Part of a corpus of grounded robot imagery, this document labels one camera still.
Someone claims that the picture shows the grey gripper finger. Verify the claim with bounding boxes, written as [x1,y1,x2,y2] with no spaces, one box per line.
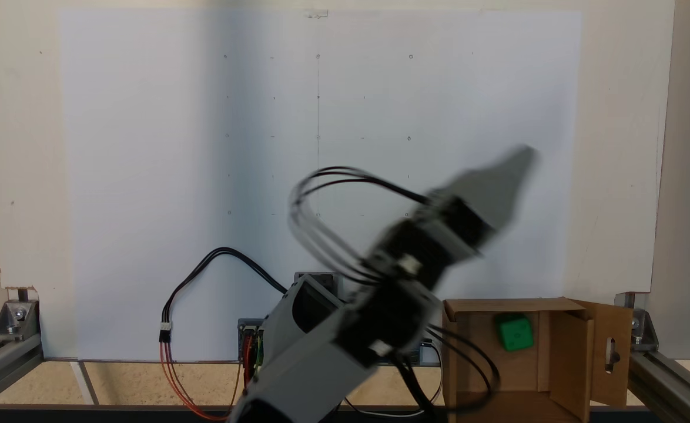
[438,145,538,236]

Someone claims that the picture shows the green dice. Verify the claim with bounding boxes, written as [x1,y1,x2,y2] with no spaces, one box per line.
[495,313,535,353]

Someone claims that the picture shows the open cardboard box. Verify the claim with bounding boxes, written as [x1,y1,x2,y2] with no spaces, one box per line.
[442,297,635,423]

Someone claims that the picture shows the small blue driver board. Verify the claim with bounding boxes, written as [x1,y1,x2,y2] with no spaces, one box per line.
[237,319,270,365]

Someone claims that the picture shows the large white paper sheet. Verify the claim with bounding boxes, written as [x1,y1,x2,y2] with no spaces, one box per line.
[58,8,583,361]

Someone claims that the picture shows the black motor cable loop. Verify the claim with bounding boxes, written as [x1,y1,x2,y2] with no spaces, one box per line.
[288,166,435,284]

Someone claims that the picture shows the black cable bundle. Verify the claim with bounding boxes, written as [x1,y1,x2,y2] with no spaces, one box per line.
[391,323,503,415]

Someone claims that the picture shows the metal corner bracket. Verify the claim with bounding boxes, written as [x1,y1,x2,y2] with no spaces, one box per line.
[614,291,659,352]
[0,287,41,342]

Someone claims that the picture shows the yellow green blue wires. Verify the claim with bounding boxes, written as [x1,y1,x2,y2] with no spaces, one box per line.
[251,336,265,380]

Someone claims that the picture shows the aluminium frame rail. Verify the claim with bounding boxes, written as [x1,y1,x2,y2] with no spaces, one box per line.
[627,350,690,423]
[0,334,44,413]

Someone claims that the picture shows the black cable white connector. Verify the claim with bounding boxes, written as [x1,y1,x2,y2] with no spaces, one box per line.
[158,247,290,345]

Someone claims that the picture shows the red orange wires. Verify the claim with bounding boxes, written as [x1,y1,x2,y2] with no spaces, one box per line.
[159,334,259,421]

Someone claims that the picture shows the black frame bar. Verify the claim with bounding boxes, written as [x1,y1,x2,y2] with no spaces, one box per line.
[0,404,678,423]

